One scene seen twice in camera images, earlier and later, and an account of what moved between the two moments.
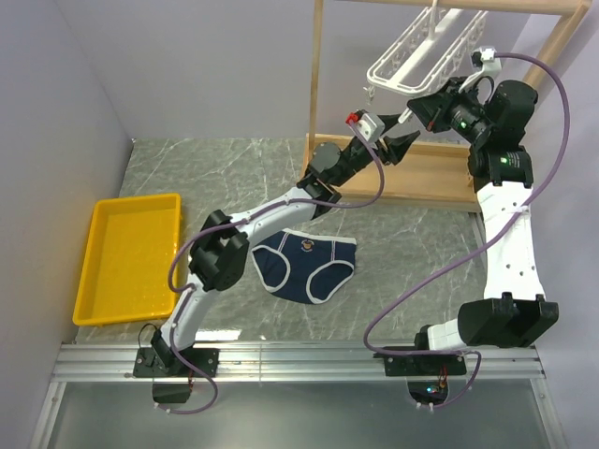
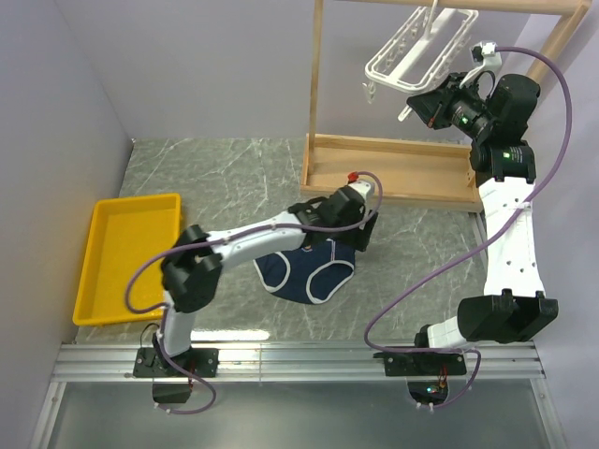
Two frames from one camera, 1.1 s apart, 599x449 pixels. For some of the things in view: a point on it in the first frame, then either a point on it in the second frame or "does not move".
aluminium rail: x=290 y=363 does not move
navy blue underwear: x=304 y=267 does not move
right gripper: x=433 y=109 does not move
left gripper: x=397 y=148 -> x=358 y=238
